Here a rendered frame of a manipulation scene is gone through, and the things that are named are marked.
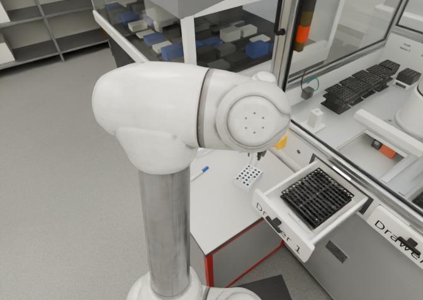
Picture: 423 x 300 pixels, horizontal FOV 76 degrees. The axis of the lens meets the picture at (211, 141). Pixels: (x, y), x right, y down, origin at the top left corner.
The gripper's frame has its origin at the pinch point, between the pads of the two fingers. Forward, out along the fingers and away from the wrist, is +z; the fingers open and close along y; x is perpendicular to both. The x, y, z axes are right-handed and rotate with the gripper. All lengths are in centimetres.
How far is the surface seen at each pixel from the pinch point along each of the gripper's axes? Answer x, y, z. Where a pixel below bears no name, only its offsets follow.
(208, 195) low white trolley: -18.6, -12.7, 14.9
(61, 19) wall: 151, -369, 53
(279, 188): -7.6, 15.1, 3.1
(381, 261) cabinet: -5, 62, 24
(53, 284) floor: -82, -91, 91
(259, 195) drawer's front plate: -18.0, 10.3, -1.6
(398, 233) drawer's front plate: -5, 58, 2
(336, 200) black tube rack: -3.3, 36.5, 0.9
